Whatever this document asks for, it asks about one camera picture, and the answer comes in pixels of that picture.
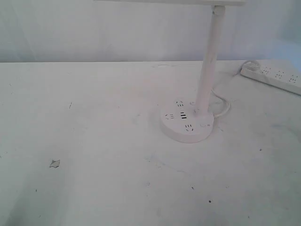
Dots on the white desk lamp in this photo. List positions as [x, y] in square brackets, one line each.
[192, 122]

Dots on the small torn paper scrap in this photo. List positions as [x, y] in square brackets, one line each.
[54, 164]

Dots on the white power strip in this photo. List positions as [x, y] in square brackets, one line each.
[277, 73]

